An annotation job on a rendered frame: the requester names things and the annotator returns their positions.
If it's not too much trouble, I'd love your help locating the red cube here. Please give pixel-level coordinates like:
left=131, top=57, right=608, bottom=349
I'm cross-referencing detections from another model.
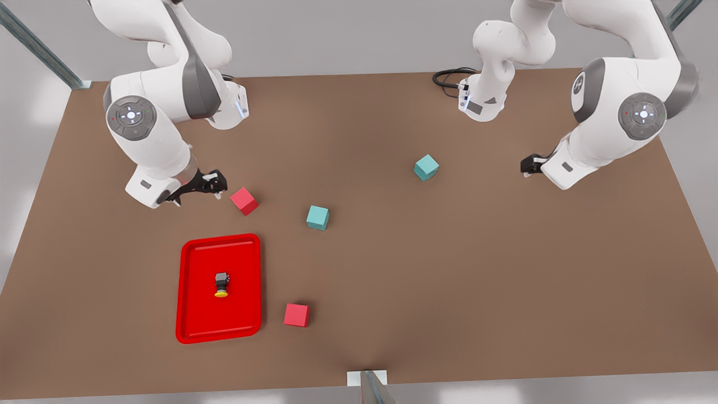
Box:
left=283, top=303, right=310, bottom=328
left=230, top=187, right=260, bottom=217

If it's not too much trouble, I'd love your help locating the teal cube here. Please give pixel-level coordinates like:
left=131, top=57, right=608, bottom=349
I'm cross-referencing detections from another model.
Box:
left=414, top=154, right=440, bottom=182
left=306, top=205, right=330, bottom=231

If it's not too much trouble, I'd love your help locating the red plastic tray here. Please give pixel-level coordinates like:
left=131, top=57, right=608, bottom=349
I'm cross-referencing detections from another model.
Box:
left=176, top=233, right=263, bottom=345

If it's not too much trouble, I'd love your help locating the silver frame post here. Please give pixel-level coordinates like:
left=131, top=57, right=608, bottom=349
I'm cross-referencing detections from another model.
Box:
left=666, top=0, right=704, bottom=31
left=0, top=3, right=93, bottom=90
left=347, top=370, right=397, bottom=404

